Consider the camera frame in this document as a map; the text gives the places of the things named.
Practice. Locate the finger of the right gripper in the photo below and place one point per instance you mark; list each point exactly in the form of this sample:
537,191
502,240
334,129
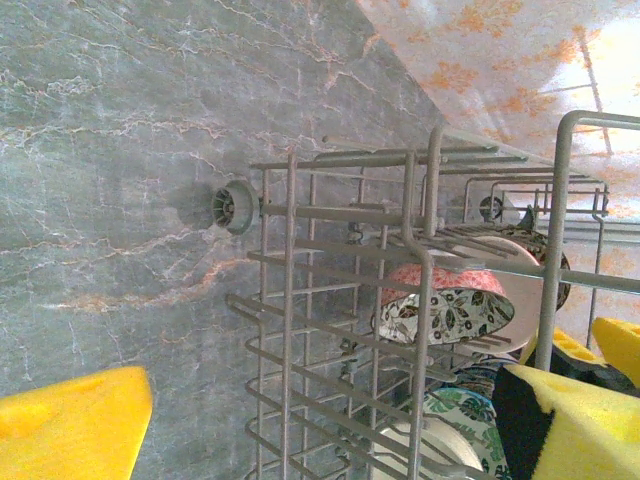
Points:
620,345
572,347

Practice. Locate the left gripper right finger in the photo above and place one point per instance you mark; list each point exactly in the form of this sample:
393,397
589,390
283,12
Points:
590,440

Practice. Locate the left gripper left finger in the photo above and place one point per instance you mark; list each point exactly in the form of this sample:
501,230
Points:
65,430

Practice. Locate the cream ceramic bowl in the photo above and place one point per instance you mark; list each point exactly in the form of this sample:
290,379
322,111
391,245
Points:
440,445
522,300

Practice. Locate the blue white patterned bowl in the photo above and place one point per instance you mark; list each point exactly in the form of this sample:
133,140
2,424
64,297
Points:
475,375

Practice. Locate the brown lattice patterned bowl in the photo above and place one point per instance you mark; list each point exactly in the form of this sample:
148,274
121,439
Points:
530,242

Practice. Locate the red bowl floral interior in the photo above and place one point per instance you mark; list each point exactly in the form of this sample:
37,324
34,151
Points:
465,310

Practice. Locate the green leaf patterned bowl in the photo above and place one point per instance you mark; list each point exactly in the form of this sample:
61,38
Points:
465,410

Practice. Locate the aluminium side rail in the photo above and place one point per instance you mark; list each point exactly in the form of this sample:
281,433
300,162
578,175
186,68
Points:
620,225

